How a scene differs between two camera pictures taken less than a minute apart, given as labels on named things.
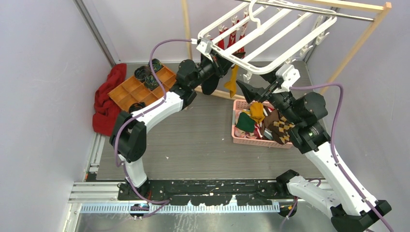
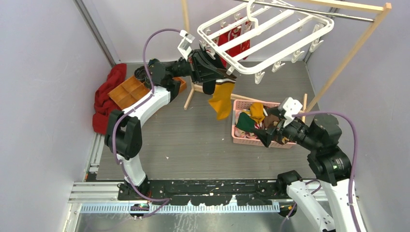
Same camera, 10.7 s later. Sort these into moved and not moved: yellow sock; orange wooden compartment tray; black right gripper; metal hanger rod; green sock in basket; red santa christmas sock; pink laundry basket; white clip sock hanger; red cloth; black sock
Moved: yellow sock; red santa christmas sock; black right gripper
Not moved: pink laundry basket; metal hanger rod; red cloth; orange wooden compartment tray; black sock; white clip sock hanger; green sock in basket
